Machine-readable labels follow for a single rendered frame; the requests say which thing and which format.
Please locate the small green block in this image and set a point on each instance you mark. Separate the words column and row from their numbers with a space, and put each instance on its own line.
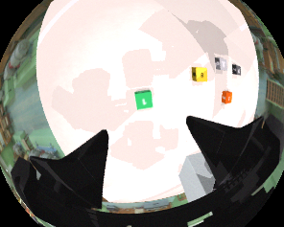
column 144, row 99

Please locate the yellow block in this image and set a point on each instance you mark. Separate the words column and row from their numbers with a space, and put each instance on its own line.
column 199, row 74

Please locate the orange block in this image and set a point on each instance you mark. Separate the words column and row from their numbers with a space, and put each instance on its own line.
column 226, row 96

